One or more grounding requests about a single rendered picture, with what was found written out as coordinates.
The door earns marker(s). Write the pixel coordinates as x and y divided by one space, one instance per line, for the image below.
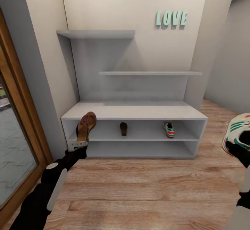
24 151

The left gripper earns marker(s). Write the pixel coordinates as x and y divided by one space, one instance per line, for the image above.
80 153

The sandal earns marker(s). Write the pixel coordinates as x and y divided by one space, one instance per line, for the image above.
123 127
87 123

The decorative sign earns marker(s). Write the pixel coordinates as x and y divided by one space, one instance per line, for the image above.
176 16

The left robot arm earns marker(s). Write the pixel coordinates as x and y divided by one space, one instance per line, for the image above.
39 203

